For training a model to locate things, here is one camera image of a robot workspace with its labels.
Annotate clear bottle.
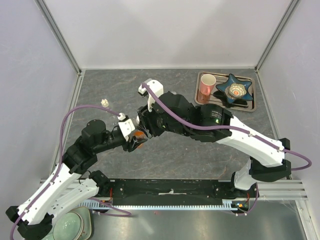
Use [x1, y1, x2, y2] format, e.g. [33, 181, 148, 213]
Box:
[105, 107, 119, 126]

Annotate cream bottle cap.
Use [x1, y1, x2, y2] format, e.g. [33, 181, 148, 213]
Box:
[100, 99, 109, 108]

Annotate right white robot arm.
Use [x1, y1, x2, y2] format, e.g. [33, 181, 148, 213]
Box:
[137, 91, 292, 199]

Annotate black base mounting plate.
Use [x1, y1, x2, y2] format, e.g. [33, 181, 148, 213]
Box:
[96, 178, 257, 200]

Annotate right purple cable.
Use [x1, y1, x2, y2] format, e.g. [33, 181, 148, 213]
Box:
[141, 82, 313, 171]

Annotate pink mug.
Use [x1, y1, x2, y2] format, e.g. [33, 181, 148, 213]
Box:
[199, 73, 217, 96]

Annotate white bottle cap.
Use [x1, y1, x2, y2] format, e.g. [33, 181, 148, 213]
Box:
[135, 116, 140, 125]

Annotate purple cable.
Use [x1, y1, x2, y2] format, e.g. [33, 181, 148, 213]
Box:
[8, 104, 132, 240]
[141, 82, 313, 171]

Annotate slotted cable duct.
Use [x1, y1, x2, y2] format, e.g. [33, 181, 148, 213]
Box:
[77, 199, 249, 211]

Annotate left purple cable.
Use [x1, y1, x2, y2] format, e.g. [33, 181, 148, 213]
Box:
[8, 104, 132, 240]

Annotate small patterned bowl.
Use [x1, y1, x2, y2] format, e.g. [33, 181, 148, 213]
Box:
[226, 83, 247, 99]

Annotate metal tray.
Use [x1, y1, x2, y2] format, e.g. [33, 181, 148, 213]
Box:
[194, 71, 257, 112]

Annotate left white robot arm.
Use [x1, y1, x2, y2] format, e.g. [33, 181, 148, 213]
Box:
[5, 119, 147, 240]

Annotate green ceramic bowl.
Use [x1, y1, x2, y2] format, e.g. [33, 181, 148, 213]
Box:
[53, 212, 84, 240]

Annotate blue star-shaped dish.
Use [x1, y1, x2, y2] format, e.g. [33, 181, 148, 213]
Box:
[216, 73, 253, 104]

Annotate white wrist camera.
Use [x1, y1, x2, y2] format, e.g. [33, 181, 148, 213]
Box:
[117, 113, 138, 142]
[137, 78, 165, 113]

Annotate orange drink bottle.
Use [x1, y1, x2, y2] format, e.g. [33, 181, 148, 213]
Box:
[134, 131, 147, 149]

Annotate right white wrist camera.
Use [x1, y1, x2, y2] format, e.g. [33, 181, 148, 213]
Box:
[137, 78, 165, 113]

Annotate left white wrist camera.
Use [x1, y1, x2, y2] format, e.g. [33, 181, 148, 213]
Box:
[117, 113, 138, 142]

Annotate green ceramic plate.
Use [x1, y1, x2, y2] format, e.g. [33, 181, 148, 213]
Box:
[71, 206, 94, 240]

